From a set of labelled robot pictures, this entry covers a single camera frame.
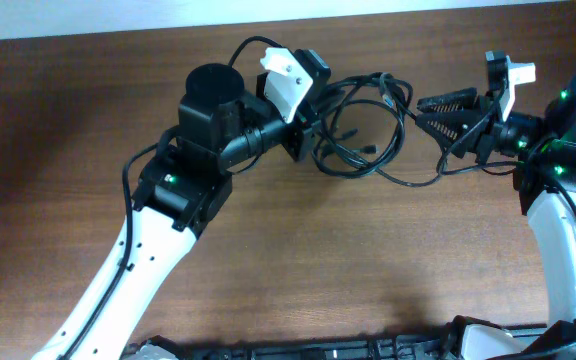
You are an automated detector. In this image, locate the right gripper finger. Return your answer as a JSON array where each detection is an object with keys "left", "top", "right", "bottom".
[
  {"left": 417, "top": 87, "right": 478, "bottom": 113},
  {"left": 415, "top": 110, "right": 482, "bottom": 152}
]

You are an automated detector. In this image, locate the thin black usb cable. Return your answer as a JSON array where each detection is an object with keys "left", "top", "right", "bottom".
[{"left": 317, "top": 127, "right": 380, "bottom": 157}]

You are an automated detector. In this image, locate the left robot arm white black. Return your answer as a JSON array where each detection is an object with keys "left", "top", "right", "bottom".
[{"left": 35, "top": 62, "right": 331, "bottom": 359}]

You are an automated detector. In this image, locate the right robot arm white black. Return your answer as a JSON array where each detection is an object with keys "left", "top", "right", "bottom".
[{"left": 416, "top": 75, "right": 576, "bottom": 359}]

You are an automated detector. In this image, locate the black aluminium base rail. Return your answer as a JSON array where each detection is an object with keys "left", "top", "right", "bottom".
[{"left": 120, "top": 315, "right": 554, "bottom": 360}]

